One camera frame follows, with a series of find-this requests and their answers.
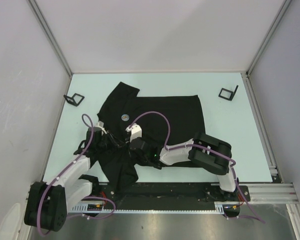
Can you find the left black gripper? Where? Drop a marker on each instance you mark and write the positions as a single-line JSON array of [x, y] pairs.
[[112, 140]]

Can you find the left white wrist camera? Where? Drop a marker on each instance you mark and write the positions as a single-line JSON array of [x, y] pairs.
[[100, 125]]

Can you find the round badge on shirt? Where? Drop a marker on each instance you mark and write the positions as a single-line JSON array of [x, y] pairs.
[[125, 117]]

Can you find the white cable duct rail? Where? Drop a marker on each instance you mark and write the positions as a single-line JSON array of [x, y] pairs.
[[217, 208]]

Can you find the black t-shirt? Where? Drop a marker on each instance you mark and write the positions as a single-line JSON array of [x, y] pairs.
[[164, 121]]

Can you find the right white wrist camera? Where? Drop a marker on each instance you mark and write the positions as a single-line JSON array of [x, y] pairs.
[[135, 131]]

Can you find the aluminium frame rail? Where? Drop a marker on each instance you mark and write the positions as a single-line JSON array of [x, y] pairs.
[[258, 192]]

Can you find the right black wire stand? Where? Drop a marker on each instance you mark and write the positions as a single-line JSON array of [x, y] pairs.
[[227, 94]]

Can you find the black wire stand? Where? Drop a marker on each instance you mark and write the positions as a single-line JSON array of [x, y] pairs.
[[74, 100], [227, 94]]

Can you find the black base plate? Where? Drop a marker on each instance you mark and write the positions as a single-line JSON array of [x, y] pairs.
[[175, 197]]

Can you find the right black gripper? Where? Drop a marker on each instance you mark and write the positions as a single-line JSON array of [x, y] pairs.
[[132, 154]]

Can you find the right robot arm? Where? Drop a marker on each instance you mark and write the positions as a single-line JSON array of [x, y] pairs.
[[202, 151]]

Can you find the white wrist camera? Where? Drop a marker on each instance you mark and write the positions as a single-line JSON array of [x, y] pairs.
[[100, 125], [135, 131]]

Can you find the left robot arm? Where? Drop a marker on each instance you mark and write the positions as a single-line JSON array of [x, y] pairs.
[[49, 202]]

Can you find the left black wire stand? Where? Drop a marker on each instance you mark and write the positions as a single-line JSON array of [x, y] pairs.
[[74, 100]]

